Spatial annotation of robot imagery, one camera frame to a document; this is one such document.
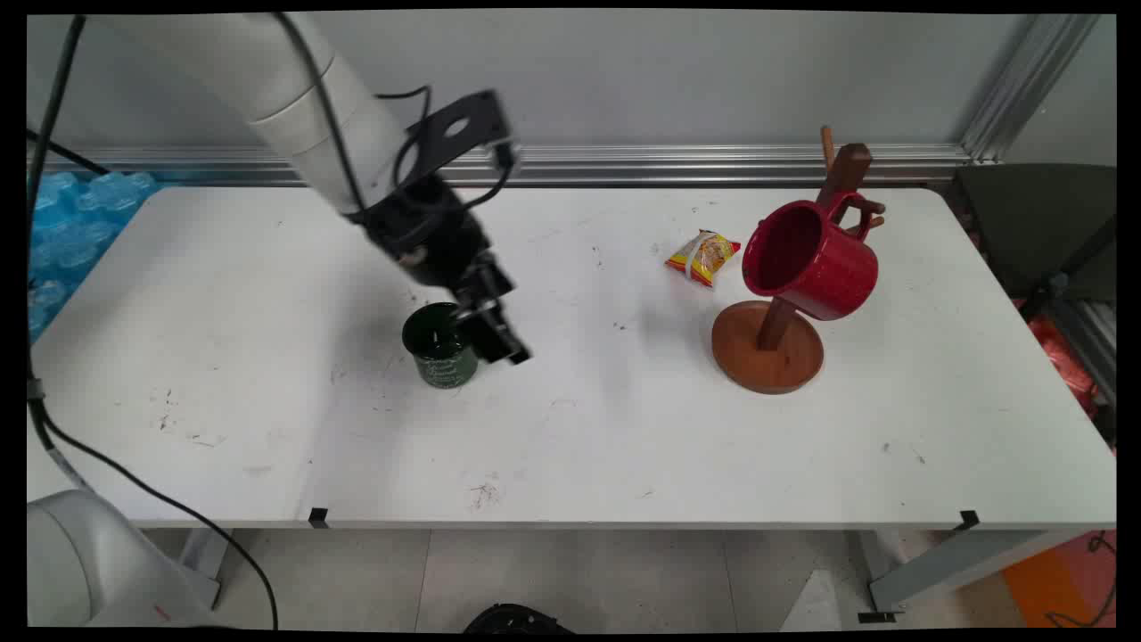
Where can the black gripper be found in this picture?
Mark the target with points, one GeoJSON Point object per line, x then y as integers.
{"type": "Point", "coordinates": [437, 236]}

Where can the red ceramic mug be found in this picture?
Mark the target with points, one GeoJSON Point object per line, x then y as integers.
{"type": "Point", "coordinates": [824, 272]}

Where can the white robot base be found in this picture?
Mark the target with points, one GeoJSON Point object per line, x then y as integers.
{"type": "Point", "coordinates": [89, 571]}

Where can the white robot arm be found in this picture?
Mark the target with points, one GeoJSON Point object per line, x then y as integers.
{"type": "Point", "coordinates": [294, 89]}

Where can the dark green cup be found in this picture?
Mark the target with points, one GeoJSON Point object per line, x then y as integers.
{"type": "Point", "coordinates": [441, 361]}

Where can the yellow red snack packet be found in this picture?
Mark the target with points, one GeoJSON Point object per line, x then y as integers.
{"type": "Point", "coordinates": [704, 257]}

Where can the black table edge clip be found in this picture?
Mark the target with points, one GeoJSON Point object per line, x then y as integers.
{"type": "Point", "coordinates": [969, 520]}
{"type": "Point", "coordinates": [318, 516]}

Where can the wooden mug tree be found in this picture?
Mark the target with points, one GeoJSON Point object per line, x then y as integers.
{"type": "Point", "coordinates": [767, 357]}

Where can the black round floor object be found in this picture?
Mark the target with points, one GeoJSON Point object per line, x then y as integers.
{"type": "Point", "coordinates": [517, 619]}

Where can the grey table leg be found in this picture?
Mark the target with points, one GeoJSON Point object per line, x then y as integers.
{"type": "Point", "coordinates": [207, 557]}

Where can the blue bubble wrap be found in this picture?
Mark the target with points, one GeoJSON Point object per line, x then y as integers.
{"type": "Point", "coordinates": [76, 232]}

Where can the grey table foot beam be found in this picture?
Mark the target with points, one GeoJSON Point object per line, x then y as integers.
{"type": "Point", "coordinates": [954, 563]}

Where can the pink red plastic wrap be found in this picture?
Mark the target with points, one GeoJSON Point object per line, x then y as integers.
{"type": "Point", "coordinates": [1065, 361]}

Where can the orange pink floor mat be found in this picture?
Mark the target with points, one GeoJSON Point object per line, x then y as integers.
{"type": "Point", "coordinates": [1065, 584]}

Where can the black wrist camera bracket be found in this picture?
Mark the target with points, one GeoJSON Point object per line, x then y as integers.
{"type": "Point", "coordinates": [459, 129]}

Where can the long aluminium frame rail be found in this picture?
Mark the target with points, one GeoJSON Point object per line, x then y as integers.
{"type": "Point", "coordinates": [677, 165]}

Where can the aluminium frame post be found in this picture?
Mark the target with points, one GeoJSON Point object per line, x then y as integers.
{"type": "Point", "coordinates": [1025, 85]}

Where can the short aluminium side rail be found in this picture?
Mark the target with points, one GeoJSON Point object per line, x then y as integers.
{"type": "Point", "coordinates": [1092, 334]}

